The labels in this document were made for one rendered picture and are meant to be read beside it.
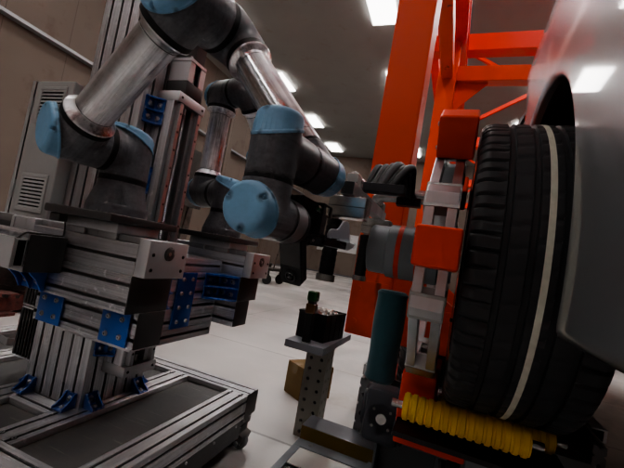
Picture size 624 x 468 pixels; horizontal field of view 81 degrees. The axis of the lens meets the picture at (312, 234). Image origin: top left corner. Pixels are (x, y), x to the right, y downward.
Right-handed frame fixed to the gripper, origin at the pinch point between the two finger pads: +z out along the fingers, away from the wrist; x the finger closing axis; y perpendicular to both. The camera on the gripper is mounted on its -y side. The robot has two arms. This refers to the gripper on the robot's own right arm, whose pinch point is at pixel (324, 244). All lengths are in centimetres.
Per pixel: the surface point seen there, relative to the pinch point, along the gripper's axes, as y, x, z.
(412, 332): -14.5, -21.6, -0.1
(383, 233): 5.9, -9.4, 16.4
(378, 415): -50, -12, 48
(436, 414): -30.8, -28.3, 6.8
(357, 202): 10.5, -5.3, 2.0
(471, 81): 178, -19, 266
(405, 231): 7.1, -14.8, 16.7
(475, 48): 241, -17, 318
